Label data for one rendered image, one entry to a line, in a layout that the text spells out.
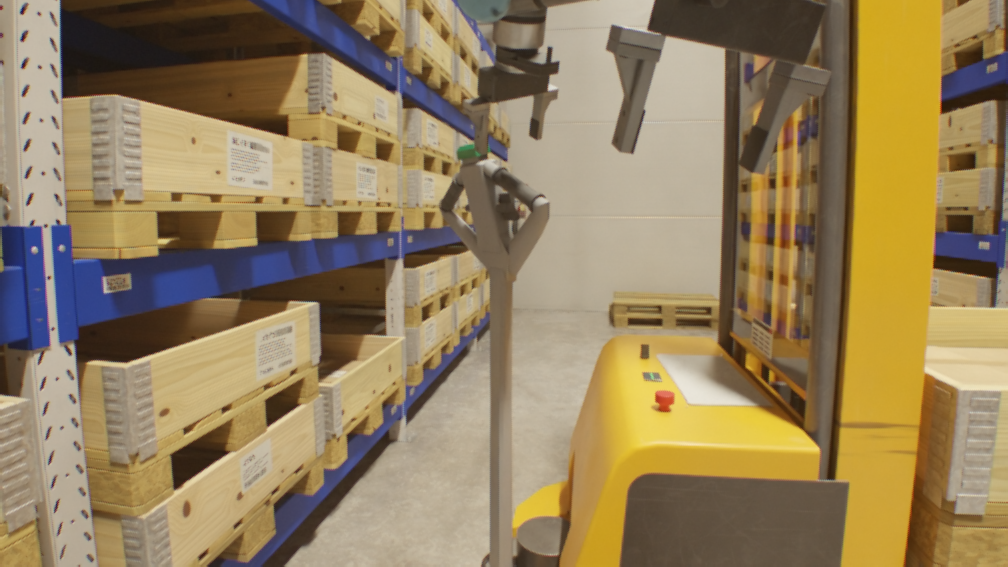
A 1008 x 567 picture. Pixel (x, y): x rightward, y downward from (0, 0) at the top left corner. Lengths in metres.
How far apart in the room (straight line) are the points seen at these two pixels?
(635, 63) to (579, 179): 6.34
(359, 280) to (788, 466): 2.52
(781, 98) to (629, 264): 6.35
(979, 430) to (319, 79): 2.02
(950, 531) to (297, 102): 2.12
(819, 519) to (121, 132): 1.51
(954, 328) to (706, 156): 5.26
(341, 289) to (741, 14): 2.86
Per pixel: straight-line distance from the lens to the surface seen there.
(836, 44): 1.04
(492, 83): 0.92
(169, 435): 1.45
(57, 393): 1.32
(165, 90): 2.47
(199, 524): 1.59
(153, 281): 1.45
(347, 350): 2.94
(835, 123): 1.02
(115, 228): 1.31
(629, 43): 0.46
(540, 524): 1.55
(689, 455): 0.97
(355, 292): 3.11
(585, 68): 7.03
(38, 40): 1.32
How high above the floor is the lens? 1.27
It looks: 4 degrees down
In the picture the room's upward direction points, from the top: straight up
